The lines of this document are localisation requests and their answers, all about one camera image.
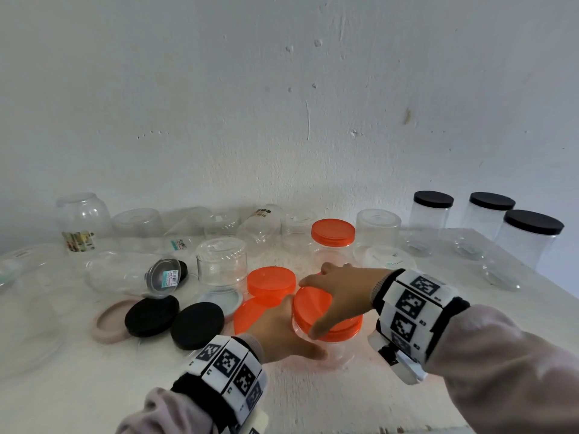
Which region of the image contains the person's right hand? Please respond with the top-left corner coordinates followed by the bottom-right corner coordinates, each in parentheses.
top-left (298, 262), bottom-right (393, 341)

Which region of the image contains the person's left hand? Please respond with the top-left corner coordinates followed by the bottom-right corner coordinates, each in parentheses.
top-left (246, 294), bottom-right (328, 365)

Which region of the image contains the large orange lid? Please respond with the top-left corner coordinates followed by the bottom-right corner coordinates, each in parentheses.
top-left (291, 286), bottom-right (364, 344)
top-left (232, 294), bottom-right (283, 336)

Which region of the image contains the short transparent jar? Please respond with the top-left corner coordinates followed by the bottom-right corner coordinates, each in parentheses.
top-left (312, 244), bottom-right (353, 272)

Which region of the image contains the light blue lid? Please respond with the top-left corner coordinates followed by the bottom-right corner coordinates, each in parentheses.
top-left (201, 288), bottom-right (244, 319)

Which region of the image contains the wide transparent jar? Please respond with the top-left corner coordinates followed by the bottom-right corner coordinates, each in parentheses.
top-left (291, 327), bottom-right (358, 371)

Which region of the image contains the large black lid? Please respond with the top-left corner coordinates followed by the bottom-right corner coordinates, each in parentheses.
top-left (169, 301), bottom-right (226, 351)
top-left (124, 295), bottom-right (181, 338)

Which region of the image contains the group of transparent plastic jars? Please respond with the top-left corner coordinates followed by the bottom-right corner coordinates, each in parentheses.
top-left (0, 192), bottom-right (418, 380)

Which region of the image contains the tall transparent labelled jar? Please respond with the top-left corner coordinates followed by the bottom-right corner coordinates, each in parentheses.
top-left (481, 228), bottom-right (562, 292)
top-left (407, 204), bottom-right (452, 258)
top-left (461, 205), bottom-right (512, 260)

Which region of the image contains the pale pink lid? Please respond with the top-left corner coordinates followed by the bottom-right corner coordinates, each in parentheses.
top-left (91, 298), bottom-right (139, 345)

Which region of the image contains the person's left forearm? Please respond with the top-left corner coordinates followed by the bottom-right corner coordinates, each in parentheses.
top-left (115, 387), bottom-right (216, 434)

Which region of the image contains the person's right forearm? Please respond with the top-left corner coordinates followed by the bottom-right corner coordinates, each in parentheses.
top-left (425, 304), bottom-right (579, 434)

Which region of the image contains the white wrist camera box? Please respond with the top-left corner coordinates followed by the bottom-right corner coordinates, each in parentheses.
top-left (230, 409), bottom-right (270, 434)
top-left (367, 332), bottom-right (428, 386)

